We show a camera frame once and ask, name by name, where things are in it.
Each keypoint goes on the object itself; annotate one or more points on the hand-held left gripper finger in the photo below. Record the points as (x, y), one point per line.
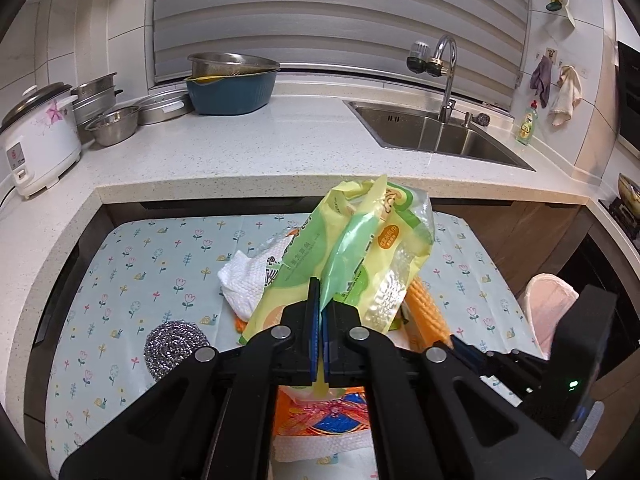
(325, 347)
(315, 340)

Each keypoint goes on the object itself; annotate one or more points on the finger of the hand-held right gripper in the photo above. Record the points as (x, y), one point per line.
(467, 352)

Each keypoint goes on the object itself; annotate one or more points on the orange ribbed sponge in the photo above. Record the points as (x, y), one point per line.
(425, 310)

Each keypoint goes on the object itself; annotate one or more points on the yellow green plastic package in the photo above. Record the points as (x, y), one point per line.
(300, 260)

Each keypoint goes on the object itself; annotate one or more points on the white paper towel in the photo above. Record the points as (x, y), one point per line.
(300, 449)
(240, 285)

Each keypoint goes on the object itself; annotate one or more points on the orange printed package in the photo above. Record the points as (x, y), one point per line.
(320, 415)

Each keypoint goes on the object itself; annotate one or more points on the white printed wrapper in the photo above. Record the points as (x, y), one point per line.
(277, 255)

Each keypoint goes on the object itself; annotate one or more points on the wooden cabinet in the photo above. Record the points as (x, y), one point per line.
(510, 240)

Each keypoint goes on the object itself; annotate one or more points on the black stove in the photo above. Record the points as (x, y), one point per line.
(622, 217)

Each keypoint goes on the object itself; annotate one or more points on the steel wool scourer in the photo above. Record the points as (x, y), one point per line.
(175, 350)

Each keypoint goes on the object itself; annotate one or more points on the wok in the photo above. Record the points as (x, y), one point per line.
(629, 187)

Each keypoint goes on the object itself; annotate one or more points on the floral tablecloth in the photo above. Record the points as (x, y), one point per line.
(150, 270)

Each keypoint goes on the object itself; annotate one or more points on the stainless steel sink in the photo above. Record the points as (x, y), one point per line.
(440, 135)

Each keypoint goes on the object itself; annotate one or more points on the green dish soap bottle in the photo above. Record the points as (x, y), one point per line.
(526, 127)

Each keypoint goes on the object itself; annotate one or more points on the sink drain knob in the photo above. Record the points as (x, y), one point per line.
(467, 120)

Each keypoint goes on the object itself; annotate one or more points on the dark scrubber ball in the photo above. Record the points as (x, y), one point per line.
(483, 120)

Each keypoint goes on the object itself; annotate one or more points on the beige hanging cloth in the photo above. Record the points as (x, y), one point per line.
(567, 95)

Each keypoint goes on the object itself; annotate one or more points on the blue plastic basin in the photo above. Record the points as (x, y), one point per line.
(230, 95)

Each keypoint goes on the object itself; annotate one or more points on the black range hood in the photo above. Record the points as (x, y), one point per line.
(630, 95)

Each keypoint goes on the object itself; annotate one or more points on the chrome kitchen faucet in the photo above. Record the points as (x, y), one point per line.
(447, 80)

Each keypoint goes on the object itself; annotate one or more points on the grey hanging cloth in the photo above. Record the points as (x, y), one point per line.
(541, 77)

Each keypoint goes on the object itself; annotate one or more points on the yellow strainer basket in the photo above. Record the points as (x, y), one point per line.
(207, 79)

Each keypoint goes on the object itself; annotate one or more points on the large steel basin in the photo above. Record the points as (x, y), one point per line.
(230, 65)

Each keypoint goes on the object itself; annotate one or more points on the steel bowl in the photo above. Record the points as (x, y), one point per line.
(112, 127)

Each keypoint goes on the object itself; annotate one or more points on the faucet water filter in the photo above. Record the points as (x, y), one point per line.
(420, 60)

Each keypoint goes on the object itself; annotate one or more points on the steel steamer pot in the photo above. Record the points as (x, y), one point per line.
(97, 92)

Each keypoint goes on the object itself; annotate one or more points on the grey striped window blind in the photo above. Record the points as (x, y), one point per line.
(325, 10)

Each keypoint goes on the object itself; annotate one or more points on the white floral rice cooker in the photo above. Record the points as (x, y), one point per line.
(40, 150)

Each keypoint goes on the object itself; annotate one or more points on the wall hook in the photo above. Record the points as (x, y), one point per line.
(550, 53)

